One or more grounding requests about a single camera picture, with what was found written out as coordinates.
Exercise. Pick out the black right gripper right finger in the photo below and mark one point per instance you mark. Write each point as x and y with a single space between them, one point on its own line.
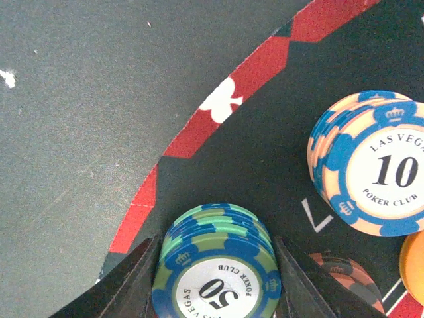
313 292

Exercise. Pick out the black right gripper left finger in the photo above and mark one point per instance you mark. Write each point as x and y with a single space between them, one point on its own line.
126 291

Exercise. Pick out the green chips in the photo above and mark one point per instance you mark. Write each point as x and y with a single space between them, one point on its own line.
217 260

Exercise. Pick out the brown chip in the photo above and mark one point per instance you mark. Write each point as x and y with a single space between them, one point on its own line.
353 277

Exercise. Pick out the round red black poker mat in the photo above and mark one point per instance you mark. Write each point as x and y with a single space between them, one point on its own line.
257 158

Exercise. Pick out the blue white chips seat seven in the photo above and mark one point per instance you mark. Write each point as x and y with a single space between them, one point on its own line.
365 158

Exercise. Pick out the orange round button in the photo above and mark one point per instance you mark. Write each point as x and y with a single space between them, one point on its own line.
411 265

